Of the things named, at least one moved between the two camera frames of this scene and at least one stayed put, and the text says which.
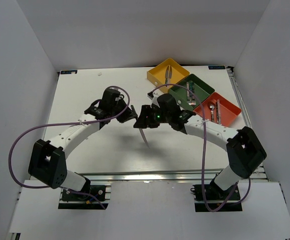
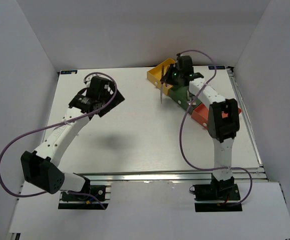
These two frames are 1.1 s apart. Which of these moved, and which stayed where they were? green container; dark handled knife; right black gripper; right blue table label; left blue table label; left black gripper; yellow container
Moved: dark handled knife; right black gripper; left black gripper
Stayed: yellow container; right blue table label; green container; left blue table label
